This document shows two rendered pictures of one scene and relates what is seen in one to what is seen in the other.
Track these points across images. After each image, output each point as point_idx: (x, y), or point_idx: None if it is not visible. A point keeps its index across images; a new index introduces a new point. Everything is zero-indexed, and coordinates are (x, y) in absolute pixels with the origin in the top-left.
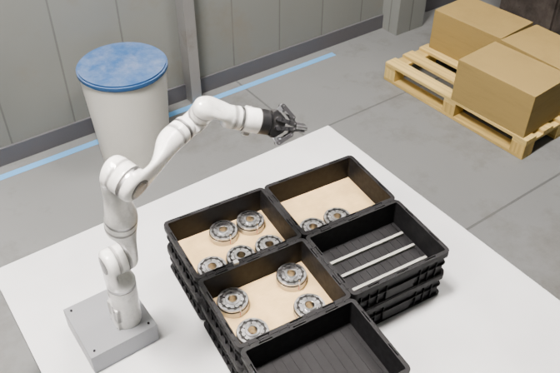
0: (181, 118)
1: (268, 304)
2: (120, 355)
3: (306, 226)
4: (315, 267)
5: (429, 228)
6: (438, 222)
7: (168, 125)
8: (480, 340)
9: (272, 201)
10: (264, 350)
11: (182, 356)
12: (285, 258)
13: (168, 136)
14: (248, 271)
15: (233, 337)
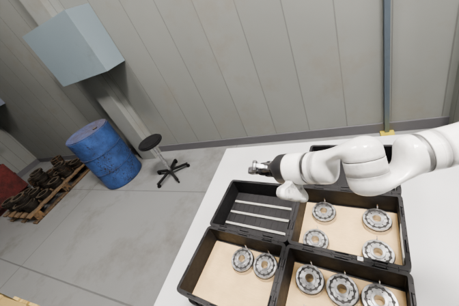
0: (417, 139)
1: (348, 238)
2: None
3: (268, 270)
4: (298, 227)
5: (201, 238)
6: (193, 238)
7: (447, 141)
8: (257, 177)
9: (274, 302)
10: None
11: (443, 285)
12: None
13: (455, 124)
14: None
15: (401, 203)
